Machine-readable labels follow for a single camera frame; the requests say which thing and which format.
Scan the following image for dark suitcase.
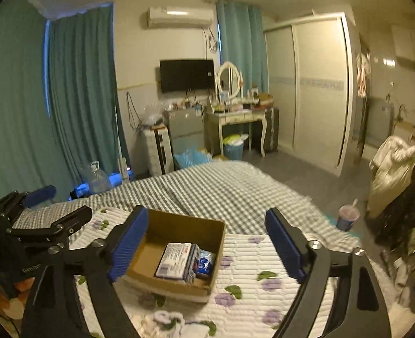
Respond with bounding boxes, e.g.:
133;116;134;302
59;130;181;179
264;107;279;153

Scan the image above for grey mini fridge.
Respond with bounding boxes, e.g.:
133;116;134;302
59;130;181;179
164;108;204;155

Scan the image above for drink cup with straw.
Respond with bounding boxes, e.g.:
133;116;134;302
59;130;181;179
336;198;360;232

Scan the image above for teal curtain right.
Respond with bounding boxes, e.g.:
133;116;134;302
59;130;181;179
216;0;268;92

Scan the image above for grey checked bed cover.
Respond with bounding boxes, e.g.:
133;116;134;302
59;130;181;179
14;161;362;251

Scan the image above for white socks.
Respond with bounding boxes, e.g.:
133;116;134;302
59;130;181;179
140;310;187;337

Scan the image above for white air conditioner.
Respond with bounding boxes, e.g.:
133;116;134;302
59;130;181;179
147;7;214;28

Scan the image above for brown cardboard box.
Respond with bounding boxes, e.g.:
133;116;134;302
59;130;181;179
124;208;226;304

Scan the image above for white floral quilted mat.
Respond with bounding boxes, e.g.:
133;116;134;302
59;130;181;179
62;206;397;338

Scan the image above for white suitcase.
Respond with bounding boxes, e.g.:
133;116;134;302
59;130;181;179
143;127;174;176

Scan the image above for teal curtain left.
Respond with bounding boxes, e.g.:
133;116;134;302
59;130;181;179
0;0;127;201

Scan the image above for small blue tissue pack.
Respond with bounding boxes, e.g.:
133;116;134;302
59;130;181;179
196;250;216;279

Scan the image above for white jacket on chair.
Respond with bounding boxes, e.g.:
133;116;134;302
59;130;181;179
367;136;415;219

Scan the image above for large tissue pack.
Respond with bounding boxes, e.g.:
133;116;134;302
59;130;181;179
154;243;200;284

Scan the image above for white upper cabinets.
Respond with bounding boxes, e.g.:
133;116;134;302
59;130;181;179
391;25;415;63

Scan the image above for black wall television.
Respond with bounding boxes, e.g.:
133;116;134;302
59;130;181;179
159;59;215;93

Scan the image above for blue plastic bag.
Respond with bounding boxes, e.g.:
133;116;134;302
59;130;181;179
174;148;213;169

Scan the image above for white vanity table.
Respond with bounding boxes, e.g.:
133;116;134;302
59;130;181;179
204;110;268;157

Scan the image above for large water bottle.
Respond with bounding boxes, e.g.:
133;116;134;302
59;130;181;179
81;161;112;194

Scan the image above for white sliding wardrobe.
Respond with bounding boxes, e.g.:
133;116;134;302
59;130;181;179
264;12;356;176

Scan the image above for teal curtain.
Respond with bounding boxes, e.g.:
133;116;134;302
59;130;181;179
0;0;127;201
216;0;268;92

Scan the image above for blue waste basket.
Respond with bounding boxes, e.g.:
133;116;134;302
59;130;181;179
223;140;244;161

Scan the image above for oval vanity mirror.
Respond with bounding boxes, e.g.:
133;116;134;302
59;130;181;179
215;61;243;102

